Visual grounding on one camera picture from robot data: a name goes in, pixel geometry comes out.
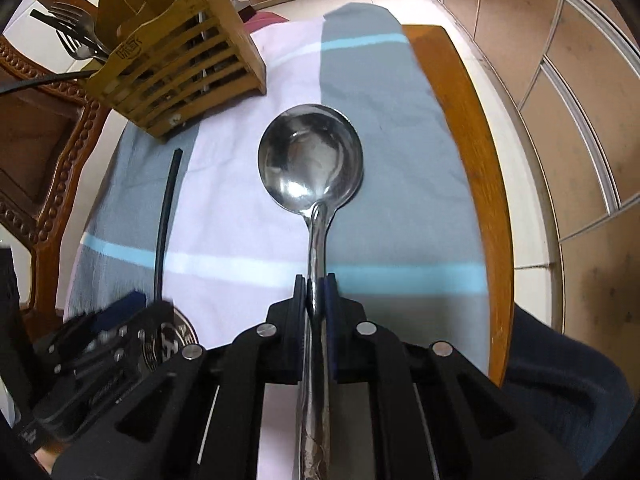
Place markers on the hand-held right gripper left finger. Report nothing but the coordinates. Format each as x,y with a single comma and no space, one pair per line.
300,310

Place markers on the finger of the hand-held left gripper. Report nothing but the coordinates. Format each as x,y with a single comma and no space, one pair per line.
130,335
120,310

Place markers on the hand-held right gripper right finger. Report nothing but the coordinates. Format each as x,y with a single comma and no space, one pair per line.
331,305

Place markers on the black chopstick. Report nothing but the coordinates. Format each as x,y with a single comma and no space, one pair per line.
50,17
162,230
50,80

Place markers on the large steel spoon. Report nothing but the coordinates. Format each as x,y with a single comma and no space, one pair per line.
310,160

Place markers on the wooden slatted utensil holder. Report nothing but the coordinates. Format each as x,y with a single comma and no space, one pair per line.
165,85

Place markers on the steel fork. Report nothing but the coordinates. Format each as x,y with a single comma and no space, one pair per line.
82,22
75,45

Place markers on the round embossed metal disc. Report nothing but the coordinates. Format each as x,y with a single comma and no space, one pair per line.
175,332

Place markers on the carved wooden chair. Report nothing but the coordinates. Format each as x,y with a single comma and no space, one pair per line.
50,170

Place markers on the grey white striped cloth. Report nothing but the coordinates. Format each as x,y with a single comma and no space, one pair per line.
400,160

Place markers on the person's leg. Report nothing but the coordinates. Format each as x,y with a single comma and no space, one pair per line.
560,385

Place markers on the pink cloth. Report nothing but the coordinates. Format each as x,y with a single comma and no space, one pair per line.
267,18

